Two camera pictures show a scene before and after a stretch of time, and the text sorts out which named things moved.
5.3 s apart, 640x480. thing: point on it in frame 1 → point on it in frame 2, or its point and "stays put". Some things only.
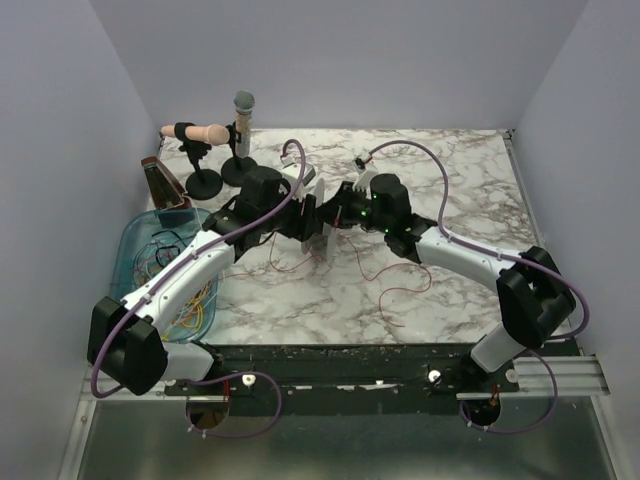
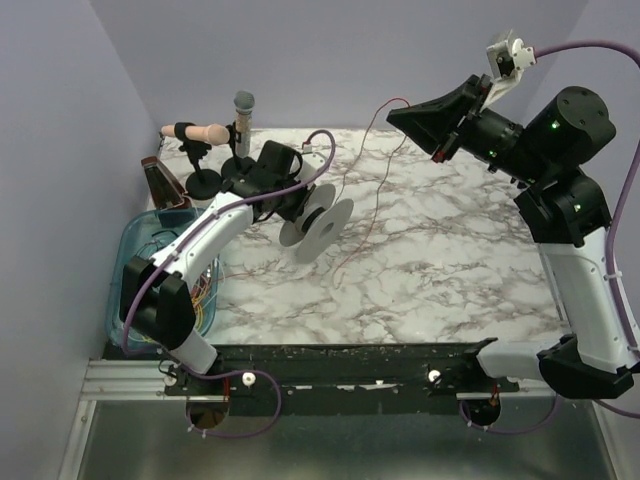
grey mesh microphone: x=244 y=101 stays put
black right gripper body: x=333 y=211 → x=470 y=118
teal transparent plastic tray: x=145 y=240 stays put
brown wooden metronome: x=166 y=193 stays put
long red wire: x=366 y=273 → x=379 y=186
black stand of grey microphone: x=235 y=169 stays put
